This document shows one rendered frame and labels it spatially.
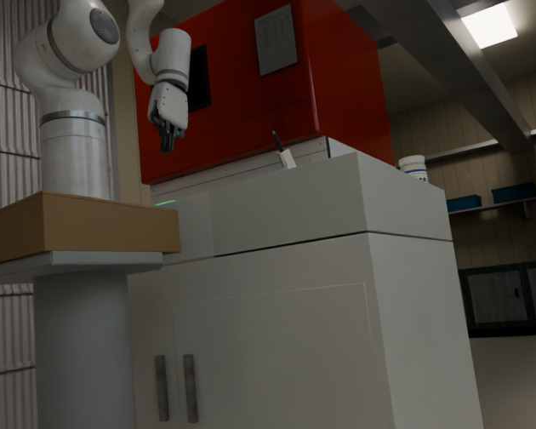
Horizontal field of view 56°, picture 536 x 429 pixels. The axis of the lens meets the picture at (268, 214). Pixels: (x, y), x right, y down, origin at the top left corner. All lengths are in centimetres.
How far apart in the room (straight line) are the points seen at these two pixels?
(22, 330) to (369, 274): 287
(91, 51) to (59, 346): 53
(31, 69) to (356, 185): 66
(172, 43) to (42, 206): 71
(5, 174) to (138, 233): 279
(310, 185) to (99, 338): 46
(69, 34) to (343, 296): 69
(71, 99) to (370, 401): 76
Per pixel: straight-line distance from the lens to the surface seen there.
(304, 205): 96
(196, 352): 113
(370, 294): 91
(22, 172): 368
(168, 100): 129
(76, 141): 98
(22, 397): 356
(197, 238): 111
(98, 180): 97
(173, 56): 135
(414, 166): 145
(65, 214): 79
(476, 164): 834
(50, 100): 103
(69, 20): 106
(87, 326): 90
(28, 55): 113
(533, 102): 840
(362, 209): 91
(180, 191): 202
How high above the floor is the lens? 73
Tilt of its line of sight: 9 degrees up
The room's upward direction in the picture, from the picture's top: 6 degrees counter-clockwise
